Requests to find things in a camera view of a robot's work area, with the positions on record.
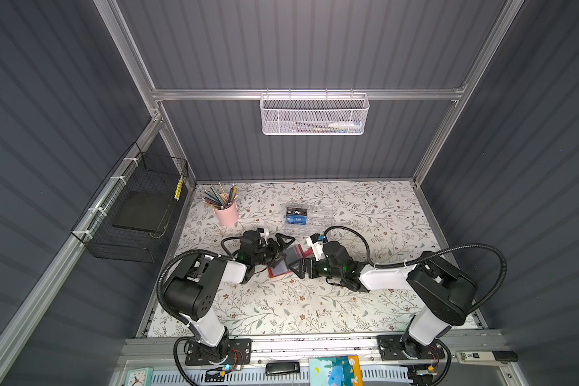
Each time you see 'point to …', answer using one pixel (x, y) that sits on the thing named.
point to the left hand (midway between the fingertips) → (295, 248)
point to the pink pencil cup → (227, 216)
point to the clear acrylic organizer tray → (308, 217)
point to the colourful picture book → (335, 371)
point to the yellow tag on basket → (178, 188)
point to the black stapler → (282, 367)
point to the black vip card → (296, 211)
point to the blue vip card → (297, 219)
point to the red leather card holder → (290, 256)
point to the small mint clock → (142, 376)
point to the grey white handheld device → (486, 357)
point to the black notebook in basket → (143, 211)
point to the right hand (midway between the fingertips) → (298, 265)
